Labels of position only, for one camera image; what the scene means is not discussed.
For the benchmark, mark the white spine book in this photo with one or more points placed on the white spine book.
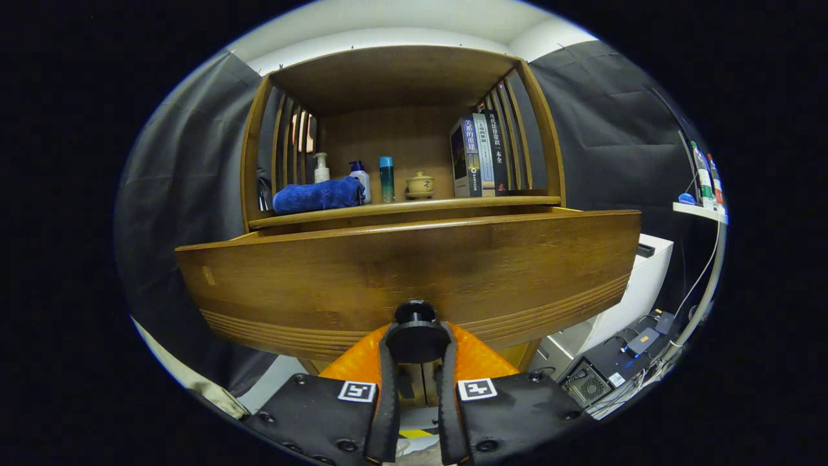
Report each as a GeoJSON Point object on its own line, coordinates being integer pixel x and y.
{"type": "Point", "coordinates": [485, 155]}

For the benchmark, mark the grey book blue spine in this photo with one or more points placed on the grey book blue spine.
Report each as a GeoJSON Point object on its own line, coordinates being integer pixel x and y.
{"type": "Point", "coordinates": [462, 158]}

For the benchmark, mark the black computer case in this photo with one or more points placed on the black computer case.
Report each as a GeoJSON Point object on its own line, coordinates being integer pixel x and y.
{"type": "Point", "coordinates": [608, 372]}

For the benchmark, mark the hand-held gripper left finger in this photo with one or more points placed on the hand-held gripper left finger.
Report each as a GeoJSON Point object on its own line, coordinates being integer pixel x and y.
{"type": "Point", "coordinates": [323, 421]}

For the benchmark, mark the white lotion bottle blue cap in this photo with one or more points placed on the white lotion bottle blue cap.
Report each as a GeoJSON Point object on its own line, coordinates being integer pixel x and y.
{"type": "Point", "coordinates": [361, 180]}

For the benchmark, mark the wooden drawer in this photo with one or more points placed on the wooden drawer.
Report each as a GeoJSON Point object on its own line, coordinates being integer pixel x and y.
{"type": "Point", "coordinates": [388, 272]}

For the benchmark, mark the blue towel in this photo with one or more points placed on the blue towel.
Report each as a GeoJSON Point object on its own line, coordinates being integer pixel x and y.
{"type": "Point", "coordinates": [317, 196]}

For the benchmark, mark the yellow lidded teacup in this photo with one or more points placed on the yellow lidded teacup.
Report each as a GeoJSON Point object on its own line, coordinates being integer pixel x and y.
{"type": "Point", "coordinates": [420, 186]}

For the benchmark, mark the wooden cabinet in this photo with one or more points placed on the wooden cabinet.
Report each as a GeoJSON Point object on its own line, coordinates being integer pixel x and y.
{"type": "Point", "coordinates": [388, 136]}

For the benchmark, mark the white pump bottle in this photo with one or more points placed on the white pump bottle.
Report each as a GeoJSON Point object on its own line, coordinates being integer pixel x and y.
{"type": "Point", "coordinates": [321, 171]}

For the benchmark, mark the small blue item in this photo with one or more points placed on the small blue item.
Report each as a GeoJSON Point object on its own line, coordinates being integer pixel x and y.
{"type": "Point", "coordinates": [686, 199]}

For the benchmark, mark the red label bottle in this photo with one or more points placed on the red label bottle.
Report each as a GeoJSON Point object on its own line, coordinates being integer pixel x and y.
{"type": "Point", "coordinates": [716, 181]}

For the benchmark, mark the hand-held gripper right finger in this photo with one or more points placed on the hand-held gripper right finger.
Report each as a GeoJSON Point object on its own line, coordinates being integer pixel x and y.
{"type": "Point", "coordinates": [511, 421]}

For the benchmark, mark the teal clear bottle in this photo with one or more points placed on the teal clear bottle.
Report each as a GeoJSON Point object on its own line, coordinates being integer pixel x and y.
{"type": "Point", "coordinates": [387, 181]}

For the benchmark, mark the black spine book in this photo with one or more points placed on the black spine book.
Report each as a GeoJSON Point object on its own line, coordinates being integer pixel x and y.
{"type": "Point", "coordinates": [498, 152]}

